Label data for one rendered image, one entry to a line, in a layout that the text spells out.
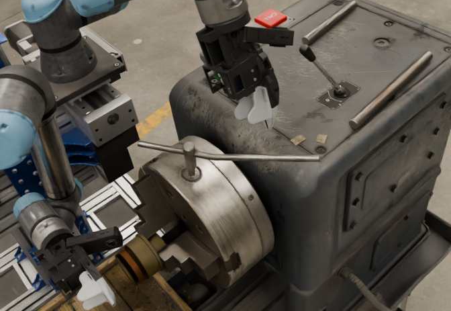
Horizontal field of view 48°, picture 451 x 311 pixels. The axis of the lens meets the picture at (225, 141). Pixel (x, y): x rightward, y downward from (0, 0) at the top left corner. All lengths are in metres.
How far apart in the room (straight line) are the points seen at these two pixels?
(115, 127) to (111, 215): 0.97
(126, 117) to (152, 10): 2.67
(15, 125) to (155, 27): 2.92
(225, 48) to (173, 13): 3.16
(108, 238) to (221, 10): 0.57
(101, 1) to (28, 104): 0.30
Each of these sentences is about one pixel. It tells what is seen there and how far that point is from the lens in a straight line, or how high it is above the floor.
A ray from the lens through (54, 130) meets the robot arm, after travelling 1.19.
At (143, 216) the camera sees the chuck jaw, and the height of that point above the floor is 1.15.
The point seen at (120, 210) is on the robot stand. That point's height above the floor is 0.21.
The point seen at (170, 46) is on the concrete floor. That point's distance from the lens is 3.58.
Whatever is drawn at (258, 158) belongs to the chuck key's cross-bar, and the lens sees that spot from 0.89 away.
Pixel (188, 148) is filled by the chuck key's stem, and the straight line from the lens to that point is 0.92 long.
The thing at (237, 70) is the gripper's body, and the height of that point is 1.49.
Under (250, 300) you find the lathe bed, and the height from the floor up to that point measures 0.86.
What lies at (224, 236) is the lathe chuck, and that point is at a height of 1.17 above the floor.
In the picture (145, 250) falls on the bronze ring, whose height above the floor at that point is 1.12.
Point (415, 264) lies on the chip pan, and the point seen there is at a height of 0.54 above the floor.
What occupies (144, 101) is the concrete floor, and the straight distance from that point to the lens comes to 3.16.
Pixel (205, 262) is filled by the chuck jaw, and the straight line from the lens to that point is 1.01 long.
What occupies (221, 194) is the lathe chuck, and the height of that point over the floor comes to 1.21.
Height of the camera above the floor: 1.97
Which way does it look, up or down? 45 degrees down
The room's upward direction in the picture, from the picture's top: 9 degrees counter-clockwise
